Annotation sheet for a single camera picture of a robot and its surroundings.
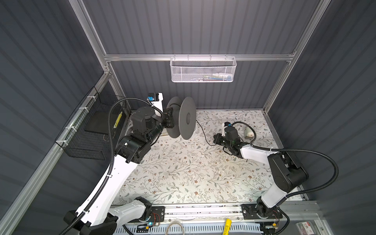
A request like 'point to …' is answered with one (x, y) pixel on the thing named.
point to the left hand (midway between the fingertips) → (172, 108)
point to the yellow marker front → (227, 227)
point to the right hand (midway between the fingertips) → (215, 136)
